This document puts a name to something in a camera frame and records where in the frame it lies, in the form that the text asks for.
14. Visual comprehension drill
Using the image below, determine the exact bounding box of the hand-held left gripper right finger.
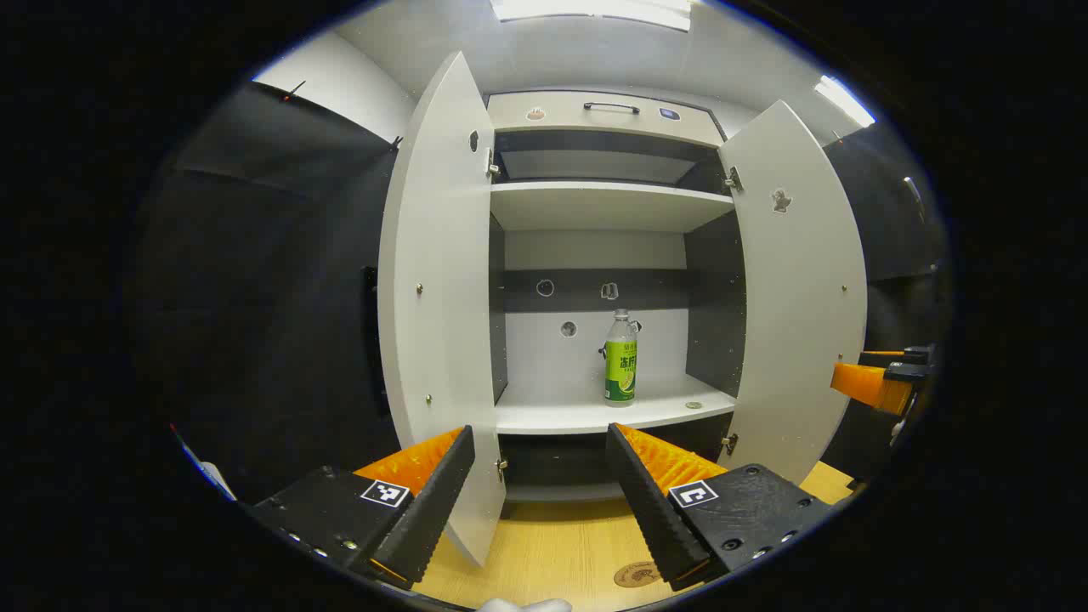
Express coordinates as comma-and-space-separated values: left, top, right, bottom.
605, 422, 838, 593

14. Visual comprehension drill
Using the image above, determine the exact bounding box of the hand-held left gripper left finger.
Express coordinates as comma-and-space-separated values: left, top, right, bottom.
246, 425, 477, 592

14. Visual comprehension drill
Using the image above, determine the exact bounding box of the round wooden coaster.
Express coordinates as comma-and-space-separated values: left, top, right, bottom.
614, 561, 662, 589

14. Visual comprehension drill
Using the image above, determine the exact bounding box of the cabinet door with square stickers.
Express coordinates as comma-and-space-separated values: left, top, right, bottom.
718, 100, 868, 487

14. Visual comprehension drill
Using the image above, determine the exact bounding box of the green label plastic bottle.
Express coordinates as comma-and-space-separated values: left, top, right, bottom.
603, 308, 640, 406

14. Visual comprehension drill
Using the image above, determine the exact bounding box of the cabinet door with heart sticker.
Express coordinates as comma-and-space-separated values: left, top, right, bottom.
378, 51, 507, 569

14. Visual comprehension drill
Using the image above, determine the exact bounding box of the small ceiling light panel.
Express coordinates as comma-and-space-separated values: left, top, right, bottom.
814, 75, 876, 128

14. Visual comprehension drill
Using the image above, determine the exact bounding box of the black backdrop cloth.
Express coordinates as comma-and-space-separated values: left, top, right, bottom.
127, 81, 951, 504

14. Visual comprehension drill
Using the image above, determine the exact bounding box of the large ceiling light panel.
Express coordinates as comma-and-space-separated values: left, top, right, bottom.
491, 0, 694, 33

